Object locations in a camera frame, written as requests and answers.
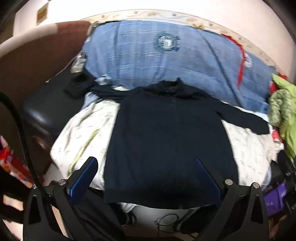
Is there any dark navy sweater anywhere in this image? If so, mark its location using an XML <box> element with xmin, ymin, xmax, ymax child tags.
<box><xmin>90</xmin><ymin>78</ymin><xmax>270</xmax><ymax>209</ymax></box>

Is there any green patterned cloth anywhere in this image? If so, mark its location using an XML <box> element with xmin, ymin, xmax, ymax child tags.
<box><xmin>268</xmin><ymin>74</ymin><xmax>296</xmax><ymax>161</ymax></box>

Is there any clear plastic bag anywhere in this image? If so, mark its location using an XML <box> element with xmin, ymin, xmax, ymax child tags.
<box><xmin>70</xmin><ymin>52</ymin><xmax>87</xmax><ymax>74</ymax></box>

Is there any purple printed bag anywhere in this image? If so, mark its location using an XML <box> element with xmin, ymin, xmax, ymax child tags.
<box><xmin>264</xmin><ymin>182</ymin><xmax>288</xmax><ymax>210</ymax></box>

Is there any red patterned cloth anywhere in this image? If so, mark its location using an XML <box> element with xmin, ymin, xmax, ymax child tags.
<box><xmin>0</xmin><ymin>136</ymin><xmax>36</xmax><ymax>184</ymax></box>

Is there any framed wall picture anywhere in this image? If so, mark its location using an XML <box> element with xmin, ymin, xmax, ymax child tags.
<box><xmin>36</xmin><ymin>6</ymin><xmax>48</xmax><ymax>25</ymax></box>

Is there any white floral quilt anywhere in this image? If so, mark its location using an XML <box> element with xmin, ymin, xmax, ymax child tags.
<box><xmin>50</xmin><ymin>87</ymin><xmax>281</xmax><ymax>209</ymax></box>

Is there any small black garment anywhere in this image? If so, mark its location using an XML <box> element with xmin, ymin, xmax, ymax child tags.
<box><xmin>63</xmin><ymin>75</ymin><xmax>96</xmax><ymax>98</ymax></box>

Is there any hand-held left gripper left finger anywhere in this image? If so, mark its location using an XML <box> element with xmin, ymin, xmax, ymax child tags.
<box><xmin>23</xmin><ymin>157</ymin><xmax>123</xmax><ymax>241</ymax></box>

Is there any red cloth strip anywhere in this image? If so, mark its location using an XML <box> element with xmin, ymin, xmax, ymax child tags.
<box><xmin>220</xmin><ymin>34</ymin><xmax>247</xmax><ymax>88</ymax></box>

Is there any thick black cable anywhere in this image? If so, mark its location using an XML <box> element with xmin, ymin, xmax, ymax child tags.
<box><xmin>0</xmin><ymin>91</ymin><xmax>44</xmax><ymax>193</ymax></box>

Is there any thin black cord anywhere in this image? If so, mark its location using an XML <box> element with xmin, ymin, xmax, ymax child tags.
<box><xmin>154</xmin><ymin>213</ymin><xmax>193</xmax><ymax>237</ymax></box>

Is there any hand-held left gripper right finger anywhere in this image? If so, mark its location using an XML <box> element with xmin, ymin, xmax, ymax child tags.
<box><xmin>195</xmin><ymin>158</ymin><xmax>270</xmax><ymax>241</ymax></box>

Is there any black leather bench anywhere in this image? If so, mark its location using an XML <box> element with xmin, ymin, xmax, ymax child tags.
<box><xmin>22</xmin><ymin>69</ymin><xmax>93</xmax><ymax>145</ymax></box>

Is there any brown headboard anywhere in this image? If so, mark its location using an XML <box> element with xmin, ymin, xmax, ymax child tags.
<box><xmin>0</xmin><ymin>20</ymin><xmax>91</xmax><ymax>109</ymax></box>

